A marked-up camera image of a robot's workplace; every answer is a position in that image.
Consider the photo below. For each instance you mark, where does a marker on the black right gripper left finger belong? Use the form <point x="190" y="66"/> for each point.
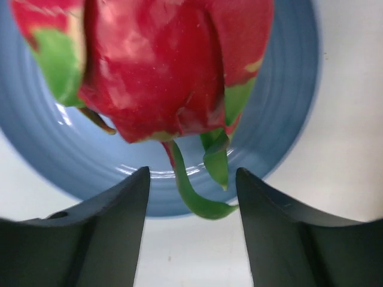
<point x="94" y="243"/>

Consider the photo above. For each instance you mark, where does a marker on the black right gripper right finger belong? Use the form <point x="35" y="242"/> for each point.
<point x="292" y="244"/>

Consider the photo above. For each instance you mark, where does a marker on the red fake dragon fruit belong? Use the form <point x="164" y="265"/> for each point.
<point x="154" y="70"/>

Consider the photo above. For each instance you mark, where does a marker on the blue plate with bear print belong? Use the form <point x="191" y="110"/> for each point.
<point x="77" y="157"/>

